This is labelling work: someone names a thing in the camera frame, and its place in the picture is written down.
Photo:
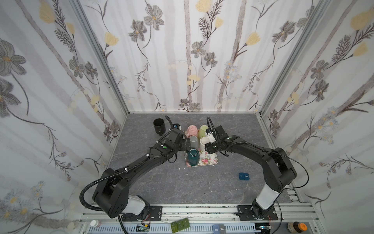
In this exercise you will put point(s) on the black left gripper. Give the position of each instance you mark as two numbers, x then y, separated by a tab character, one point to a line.
183	142

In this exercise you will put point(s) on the dark green mug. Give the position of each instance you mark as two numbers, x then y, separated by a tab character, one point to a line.
193	157

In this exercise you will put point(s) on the pink mug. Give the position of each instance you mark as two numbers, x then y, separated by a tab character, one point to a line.
192	131

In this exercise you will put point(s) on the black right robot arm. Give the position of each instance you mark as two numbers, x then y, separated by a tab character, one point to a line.
278	170

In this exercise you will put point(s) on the white round cap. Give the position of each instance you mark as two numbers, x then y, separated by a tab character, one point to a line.
95	223

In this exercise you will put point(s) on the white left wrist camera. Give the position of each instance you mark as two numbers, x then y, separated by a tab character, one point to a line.
177	126

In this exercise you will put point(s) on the blue grey connector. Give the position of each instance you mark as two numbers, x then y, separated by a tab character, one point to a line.
218	229

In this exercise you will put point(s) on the small blue block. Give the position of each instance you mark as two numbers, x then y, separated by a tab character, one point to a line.
244	176

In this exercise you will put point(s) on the light green mug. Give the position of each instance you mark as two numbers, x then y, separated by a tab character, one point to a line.
202	131

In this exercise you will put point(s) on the floral serving tray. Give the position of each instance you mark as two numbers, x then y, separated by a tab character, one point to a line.
206	159

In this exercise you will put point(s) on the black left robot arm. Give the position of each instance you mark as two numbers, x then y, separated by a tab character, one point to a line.
111	193

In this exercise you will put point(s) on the orange emergency stop button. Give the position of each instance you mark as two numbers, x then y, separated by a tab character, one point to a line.
296	227

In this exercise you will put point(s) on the white mug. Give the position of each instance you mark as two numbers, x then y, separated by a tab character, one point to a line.
203	141

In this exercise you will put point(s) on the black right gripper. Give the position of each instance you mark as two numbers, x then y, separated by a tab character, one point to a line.
210	146

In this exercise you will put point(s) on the green circuit board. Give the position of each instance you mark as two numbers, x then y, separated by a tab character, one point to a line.
180	225

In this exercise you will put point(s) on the grey mug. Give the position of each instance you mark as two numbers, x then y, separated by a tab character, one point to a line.
194	142

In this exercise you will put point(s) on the black mug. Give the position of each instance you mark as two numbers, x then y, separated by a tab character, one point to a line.
159	126

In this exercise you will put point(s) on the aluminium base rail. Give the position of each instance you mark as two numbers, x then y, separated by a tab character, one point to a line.
235	217

